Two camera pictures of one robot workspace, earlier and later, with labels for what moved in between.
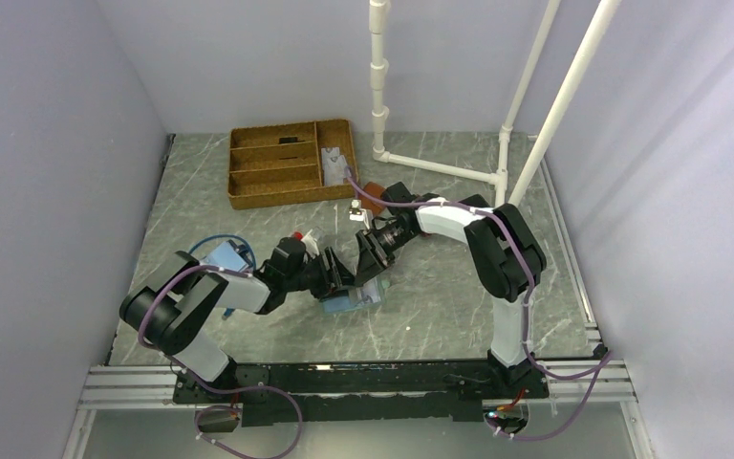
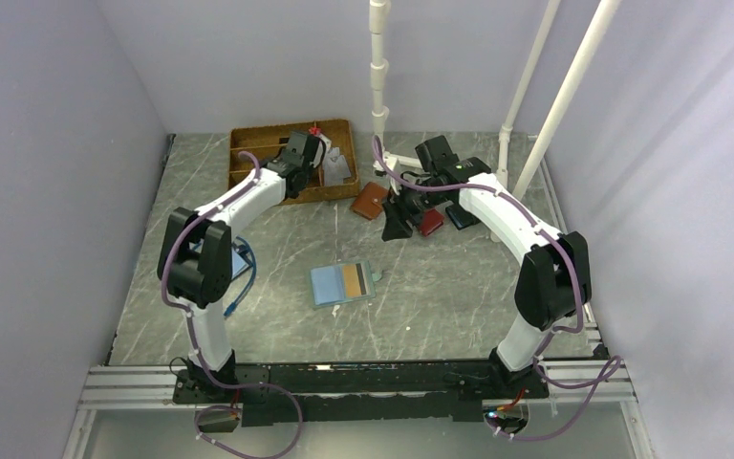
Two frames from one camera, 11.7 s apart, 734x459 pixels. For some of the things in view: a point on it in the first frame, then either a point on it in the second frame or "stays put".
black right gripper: [373, 259] -> [397, 226]
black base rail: [419, 391] stays put
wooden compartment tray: [280, 164] stays put
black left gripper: [339, 273] -> [313, 165]
